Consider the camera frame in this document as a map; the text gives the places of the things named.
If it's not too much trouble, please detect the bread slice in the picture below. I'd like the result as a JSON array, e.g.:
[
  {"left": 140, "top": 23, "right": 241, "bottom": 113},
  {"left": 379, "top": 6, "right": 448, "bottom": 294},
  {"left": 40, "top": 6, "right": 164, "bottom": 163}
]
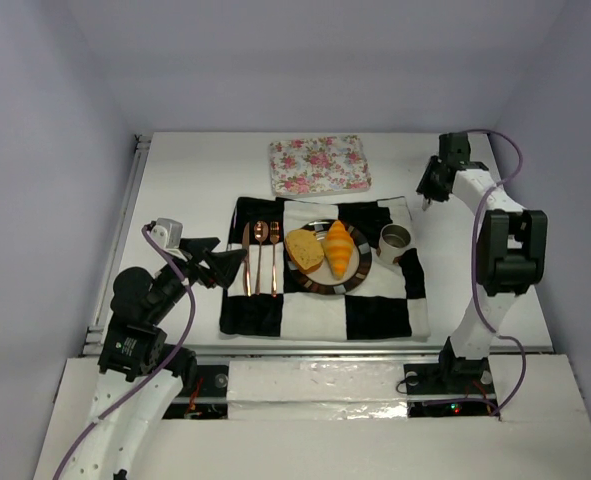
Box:
[{"left": 285, "top": 229, "right": 325, "bottom": 274}]

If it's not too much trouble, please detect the orange croissant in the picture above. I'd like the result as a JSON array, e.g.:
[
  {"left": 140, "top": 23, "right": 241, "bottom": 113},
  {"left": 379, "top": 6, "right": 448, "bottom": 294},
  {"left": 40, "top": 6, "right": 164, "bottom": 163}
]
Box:
[{"left": 322, "top": 220, "right": 354, "bottom": 280}]

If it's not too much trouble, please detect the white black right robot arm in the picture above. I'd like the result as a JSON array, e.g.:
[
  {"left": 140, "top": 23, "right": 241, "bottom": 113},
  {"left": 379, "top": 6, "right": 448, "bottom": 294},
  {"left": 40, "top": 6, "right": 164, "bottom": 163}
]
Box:
[{"left": 405, "top": 132, "right": 548, "bottom": 396}]

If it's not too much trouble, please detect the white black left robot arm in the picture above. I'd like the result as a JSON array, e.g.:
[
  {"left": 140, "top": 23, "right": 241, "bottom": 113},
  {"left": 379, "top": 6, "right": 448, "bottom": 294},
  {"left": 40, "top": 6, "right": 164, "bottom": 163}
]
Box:
[{"left": 53, "top": 225, "right": 247, "bottom": 479}]

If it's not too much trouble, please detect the copper table knife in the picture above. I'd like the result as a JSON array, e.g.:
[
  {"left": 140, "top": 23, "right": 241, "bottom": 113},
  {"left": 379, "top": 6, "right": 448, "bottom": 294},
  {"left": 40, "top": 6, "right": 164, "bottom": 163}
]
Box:
[{"left": 242, "top": 222, "right": 252, "bottom": 297}]

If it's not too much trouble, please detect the copper spoon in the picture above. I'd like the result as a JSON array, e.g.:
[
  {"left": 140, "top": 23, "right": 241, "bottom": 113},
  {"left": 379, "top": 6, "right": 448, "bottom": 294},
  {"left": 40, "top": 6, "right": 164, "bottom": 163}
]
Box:
[{"left": 254, "top": 220, "right": 269, "bottom": 295}]

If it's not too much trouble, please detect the copper fork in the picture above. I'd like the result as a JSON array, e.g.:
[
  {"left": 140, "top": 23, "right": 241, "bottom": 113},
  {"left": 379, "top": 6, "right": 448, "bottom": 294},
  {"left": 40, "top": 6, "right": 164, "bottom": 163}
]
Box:
[{"left": 269, "top": 221, "right": 280, "bottom": 298}]

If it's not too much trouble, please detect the steel cup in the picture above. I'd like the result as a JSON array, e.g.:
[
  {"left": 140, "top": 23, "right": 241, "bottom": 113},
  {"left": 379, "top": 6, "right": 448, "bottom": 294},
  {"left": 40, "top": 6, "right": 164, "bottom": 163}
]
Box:
[{"left": 377, "top": 224, "right": 411, "bottom": 264}]

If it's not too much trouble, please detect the floral rectangular tray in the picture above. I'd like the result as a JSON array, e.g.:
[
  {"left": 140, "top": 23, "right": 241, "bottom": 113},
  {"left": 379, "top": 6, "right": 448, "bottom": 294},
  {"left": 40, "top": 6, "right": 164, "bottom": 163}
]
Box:
[{"left": 268, "top": 135, "right": 372, "bottom": 197}]

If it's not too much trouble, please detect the dark rimmed ceramic plate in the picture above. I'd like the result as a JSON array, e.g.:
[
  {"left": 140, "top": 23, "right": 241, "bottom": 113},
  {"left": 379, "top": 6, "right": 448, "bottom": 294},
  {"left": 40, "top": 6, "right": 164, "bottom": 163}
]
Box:
[{"left": 286, "top": 219, "right": 372, "bottom": 295}]

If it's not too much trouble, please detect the white foam front panel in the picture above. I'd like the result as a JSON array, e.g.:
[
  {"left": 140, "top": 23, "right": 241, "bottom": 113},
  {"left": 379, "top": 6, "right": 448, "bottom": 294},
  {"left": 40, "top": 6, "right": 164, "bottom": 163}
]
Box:
[{"left": 226, "top": 360, "right": 408, "bottom": 421}]

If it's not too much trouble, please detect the black white checkered cloth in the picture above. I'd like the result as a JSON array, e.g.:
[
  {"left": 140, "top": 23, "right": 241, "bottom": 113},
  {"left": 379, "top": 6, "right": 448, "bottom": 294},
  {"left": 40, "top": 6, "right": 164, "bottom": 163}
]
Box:
[{"left": 219, "top": 197, "right": 430, "bottom": 342}]

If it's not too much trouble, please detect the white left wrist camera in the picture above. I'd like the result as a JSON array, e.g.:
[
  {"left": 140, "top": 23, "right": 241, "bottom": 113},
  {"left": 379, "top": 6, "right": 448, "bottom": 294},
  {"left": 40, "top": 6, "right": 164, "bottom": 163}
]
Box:
[{"left": 144, "top": 218, "right": 183, "bottom": 250}]

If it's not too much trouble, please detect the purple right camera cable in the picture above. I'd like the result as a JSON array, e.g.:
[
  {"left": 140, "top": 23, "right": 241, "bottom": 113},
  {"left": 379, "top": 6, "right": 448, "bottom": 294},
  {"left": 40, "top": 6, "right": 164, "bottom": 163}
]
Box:
[{"left": 467, "top": 129, "right": 527, "bottom": 416}]

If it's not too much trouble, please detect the purple camera cable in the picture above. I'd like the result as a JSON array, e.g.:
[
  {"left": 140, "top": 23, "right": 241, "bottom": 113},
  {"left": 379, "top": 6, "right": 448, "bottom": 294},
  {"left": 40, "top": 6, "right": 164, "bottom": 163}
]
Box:
[
  {"left": 49, "top": 224, "right": 197, "bottom": 479},
  {"left": 467, "top": 129, "right": 527, "bottom": 416}
]

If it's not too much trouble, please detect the aluminium frame rail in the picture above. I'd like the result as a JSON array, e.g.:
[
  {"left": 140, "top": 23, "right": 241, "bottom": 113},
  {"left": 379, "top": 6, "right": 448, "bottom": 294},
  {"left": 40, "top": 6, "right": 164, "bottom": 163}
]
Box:
[{"left": 79, "top": 134, "right": 152, "bottom": 357}]

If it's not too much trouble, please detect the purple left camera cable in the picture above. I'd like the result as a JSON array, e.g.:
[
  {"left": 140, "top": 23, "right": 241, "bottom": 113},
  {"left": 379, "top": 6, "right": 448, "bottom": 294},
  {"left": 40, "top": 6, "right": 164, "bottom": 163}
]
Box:
[{"left": 49, "top": 224, "right": 197, "bottom": 479}]

